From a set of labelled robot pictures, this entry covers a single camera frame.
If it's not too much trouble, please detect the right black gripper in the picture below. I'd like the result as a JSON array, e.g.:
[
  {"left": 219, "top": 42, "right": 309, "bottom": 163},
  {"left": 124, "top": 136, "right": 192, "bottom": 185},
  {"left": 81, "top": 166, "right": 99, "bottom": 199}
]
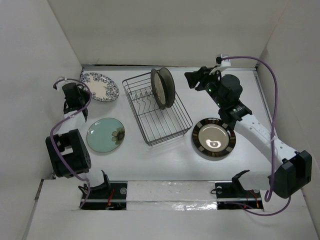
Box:
[{"left": 184, "top": 66, "right": 225, "bottom": 109}]

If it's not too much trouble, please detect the grey tree pattern plate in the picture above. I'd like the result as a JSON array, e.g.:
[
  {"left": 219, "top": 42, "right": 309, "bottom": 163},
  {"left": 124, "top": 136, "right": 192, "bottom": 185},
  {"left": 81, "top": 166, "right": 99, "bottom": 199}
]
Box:
[{"left": 159, "top": 67, "right": 176, "bottom": 108}]

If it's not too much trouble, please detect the brown rim cream plate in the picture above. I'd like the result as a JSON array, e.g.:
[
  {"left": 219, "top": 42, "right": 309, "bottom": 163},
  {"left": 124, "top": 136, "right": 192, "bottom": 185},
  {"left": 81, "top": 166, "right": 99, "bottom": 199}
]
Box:
[{"left": 150, "top": 68, "right": 166, "bottom": 110}]

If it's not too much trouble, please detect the blue floral plate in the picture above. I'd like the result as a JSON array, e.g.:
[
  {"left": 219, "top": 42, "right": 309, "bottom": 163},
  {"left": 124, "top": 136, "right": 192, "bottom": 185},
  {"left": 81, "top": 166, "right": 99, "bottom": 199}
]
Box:
[{"left": 80, "top": 72, "right": 120, "bottom": 103}]

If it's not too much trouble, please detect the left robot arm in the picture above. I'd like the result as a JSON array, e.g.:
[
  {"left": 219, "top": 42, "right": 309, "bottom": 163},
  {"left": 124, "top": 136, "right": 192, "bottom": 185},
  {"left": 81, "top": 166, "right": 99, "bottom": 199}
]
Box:
[{"left": 45, "top": 81, "right": 113, "bottom": 200}]

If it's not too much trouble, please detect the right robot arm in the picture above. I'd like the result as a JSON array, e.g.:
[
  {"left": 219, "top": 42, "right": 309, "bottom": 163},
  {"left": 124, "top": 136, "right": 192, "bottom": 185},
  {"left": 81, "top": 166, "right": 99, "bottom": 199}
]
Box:
[{"left": 184, "top": 67, "right": 312, "bottom": 199}]

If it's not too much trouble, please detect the dark striped rim plate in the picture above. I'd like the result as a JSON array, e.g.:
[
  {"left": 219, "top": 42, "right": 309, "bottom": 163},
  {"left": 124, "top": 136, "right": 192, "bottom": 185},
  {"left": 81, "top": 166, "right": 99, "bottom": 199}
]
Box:
[{"left": 191, "top": 117, "right": 237, "bottom": 158}]

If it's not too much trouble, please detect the green flower plate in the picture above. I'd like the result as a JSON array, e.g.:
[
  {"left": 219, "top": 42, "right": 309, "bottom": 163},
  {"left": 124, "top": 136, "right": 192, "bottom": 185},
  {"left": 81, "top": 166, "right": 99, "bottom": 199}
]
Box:
[{"left": 86, "top": 117, "right": 125, "bottom": 153}]

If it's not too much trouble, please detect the wire dish rack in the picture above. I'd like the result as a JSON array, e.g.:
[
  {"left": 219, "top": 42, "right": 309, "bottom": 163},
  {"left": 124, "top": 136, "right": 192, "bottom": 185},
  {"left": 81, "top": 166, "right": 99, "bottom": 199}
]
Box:
[{"left": 122, "top": 72, "right": 193, "bottom": 147}]

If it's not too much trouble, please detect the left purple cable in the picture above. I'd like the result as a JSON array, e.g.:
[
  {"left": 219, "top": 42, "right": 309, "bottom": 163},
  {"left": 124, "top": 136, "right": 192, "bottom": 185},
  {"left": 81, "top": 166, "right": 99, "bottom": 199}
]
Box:
[{"left": 49, "top": 78, "right": 92, "bottom": 208}]

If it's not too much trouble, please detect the purple cable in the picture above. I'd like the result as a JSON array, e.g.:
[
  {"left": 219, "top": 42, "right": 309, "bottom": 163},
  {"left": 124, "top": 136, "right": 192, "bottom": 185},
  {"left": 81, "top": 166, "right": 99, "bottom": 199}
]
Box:
[
  {"left": 49, "top": 78, "right": 92, "bottom": 208},
  {"left": 222, "top": 56, "right": 292, "bottom": 217}
]

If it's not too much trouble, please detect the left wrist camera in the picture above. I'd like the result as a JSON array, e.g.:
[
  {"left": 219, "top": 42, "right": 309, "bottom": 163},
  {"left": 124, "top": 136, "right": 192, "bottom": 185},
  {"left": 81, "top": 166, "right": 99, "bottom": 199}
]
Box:
[{"left": 53, "top": 77, "right": 68, "bottom": 91}]

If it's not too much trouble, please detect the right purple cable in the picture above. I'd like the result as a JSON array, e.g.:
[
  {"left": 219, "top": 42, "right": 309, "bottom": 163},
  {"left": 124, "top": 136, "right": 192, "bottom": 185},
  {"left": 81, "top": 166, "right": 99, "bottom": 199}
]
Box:
[{"left": 222, "top": 56, "right": 292, "bottom": 217}]

